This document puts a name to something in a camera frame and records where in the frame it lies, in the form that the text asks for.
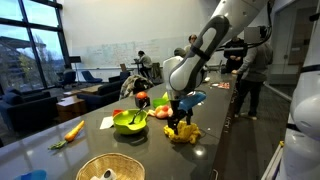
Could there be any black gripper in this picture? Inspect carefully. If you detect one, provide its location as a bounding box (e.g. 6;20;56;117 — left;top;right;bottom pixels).
167;99;194;135

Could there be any yellow knitted cloth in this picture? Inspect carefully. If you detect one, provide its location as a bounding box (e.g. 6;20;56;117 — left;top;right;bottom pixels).
163;120;202;145

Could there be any pink plush toy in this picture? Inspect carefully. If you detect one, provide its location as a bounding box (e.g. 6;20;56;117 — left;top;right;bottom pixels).
147;104;174;120

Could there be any brown counter cabinet front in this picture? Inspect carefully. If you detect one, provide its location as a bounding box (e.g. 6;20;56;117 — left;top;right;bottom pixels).
208;74;241;180

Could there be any blue plate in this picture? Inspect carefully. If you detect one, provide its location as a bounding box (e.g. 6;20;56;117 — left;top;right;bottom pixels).
178;90;208;113

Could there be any small green bowl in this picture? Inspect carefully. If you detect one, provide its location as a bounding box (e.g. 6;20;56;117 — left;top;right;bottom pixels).
152;97;171;109

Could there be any black spoon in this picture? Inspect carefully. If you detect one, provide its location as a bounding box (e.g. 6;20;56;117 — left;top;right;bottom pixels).
128;102;148;126

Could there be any red toy tomato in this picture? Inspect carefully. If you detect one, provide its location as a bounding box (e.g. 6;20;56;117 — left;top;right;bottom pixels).
135;91;149;100

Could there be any red printed packet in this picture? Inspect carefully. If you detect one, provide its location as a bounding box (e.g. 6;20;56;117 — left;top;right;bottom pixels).
211;81;231;90

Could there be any large green plastic bowl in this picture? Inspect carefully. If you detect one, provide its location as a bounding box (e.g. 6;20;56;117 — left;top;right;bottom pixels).
112;108;149;136

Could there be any gray patterned jacket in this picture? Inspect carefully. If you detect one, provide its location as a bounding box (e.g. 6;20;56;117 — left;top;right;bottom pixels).
119;74;155;100

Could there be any small red bowl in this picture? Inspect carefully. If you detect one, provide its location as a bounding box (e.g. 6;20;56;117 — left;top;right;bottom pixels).
112;108;125;118

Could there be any seated person at table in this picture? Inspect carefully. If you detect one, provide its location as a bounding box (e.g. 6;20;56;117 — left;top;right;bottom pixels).
136;50;154;80

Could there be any person with gray beanie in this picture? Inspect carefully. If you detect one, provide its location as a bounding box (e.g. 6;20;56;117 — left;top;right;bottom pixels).
173;47;188;58

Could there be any white paper sheet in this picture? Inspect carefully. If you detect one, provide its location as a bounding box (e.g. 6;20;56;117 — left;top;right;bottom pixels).
99;115;115;131

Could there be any person with bare face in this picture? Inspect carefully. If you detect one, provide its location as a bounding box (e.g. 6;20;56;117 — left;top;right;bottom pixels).
187;33;198;46

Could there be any dark navy sofa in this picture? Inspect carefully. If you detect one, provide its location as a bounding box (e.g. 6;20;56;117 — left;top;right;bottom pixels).
76;79;126;111
0;87;60;133

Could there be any person in black clothes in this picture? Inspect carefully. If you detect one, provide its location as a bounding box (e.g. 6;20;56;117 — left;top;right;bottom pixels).
222;35;248;74

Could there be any white roll with dark hole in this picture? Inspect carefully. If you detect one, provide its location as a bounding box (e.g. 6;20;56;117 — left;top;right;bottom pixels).
90;168;118;180

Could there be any wicker basket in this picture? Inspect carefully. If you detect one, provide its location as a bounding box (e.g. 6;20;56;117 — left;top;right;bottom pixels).
75;152;146;180

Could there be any person in gray jacket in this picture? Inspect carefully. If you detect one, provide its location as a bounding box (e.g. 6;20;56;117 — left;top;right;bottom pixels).
232;26;274;121

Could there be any blue lounge chair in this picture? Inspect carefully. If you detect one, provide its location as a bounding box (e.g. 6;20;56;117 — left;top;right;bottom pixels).
56;68;78;89
80;69;104;84

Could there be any orange toy carrot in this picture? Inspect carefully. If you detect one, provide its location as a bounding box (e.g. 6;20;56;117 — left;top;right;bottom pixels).
48;119;86;151

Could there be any wooden coffee table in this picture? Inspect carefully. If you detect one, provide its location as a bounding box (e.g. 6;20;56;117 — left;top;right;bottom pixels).
55;95;88;123

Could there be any black music stand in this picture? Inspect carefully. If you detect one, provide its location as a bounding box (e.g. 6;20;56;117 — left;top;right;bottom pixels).
68;55;82;84

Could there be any blue plastic bowl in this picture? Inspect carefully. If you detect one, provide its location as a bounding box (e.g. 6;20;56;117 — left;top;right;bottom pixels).
14;169;48;180

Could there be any large dark-framed window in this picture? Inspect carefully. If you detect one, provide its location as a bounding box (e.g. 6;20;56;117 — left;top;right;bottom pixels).
0;0;72;95

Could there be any silver drawer handle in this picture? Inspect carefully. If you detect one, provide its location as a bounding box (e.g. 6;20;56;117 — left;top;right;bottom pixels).
210;168;220;180

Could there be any wall whiteboard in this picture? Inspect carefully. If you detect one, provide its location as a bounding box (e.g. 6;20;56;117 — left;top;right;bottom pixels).
71;35;192;70

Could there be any silver aluminium rail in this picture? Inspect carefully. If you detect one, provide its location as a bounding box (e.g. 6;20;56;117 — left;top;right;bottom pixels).
261;141;285;180

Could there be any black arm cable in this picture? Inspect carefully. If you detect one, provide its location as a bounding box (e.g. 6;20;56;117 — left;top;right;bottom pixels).
215;25;274;53

